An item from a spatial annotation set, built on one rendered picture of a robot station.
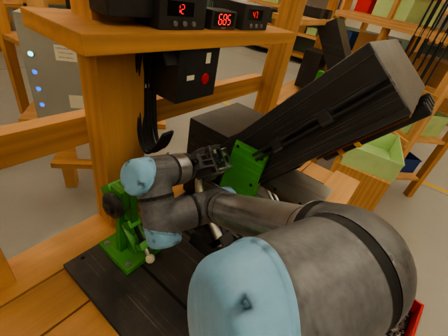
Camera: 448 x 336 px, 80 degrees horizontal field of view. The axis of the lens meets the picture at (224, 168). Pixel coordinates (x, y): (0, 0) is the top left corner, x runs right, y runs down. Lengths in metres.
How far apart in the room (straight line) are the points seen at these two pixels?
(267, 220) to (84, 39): 0.45
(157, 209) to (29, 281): 0.53
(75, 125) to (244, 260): 0.74
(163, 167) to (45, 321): 0.53
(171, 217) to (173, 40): 0.41
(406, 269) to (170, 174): 0.44
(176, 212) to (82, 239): 0.53
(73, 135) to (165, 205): 0.42
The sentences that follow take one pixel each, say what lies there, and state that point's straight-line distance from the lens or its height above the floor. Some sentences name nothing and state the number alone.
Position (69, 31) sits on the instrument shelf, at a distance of 0.62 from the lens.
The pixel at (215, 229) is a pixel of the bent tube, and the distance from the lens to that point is 0.89.
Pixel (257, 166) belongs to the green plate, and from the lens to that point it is 0.79.
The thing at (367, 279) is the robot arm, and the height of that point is 1.49.
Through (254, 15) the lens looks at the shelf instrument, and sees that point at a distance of 1.01.
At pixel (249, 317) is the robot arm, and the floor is 1.49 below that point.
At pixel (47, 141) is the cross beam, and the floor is 1.23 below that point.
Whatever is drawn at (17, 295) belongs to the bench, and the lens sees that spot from 0.97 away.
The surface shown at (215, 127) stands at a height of 1.24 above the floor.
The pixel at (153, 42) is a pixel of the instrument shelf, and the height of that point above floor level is 1.52.
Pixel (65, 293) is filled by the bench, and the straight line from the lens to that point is 0.93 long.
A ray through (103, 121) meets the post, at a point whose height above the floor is 1.30.
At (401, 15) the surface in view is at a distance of 3.77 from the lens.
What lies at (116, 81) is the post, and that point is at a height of 1.40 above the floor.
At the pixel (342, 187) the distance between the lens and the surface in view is 1.52.
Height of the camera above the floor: 1.65
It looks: 34 degrees down
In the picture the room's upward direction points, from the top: 12 degrees clockwise
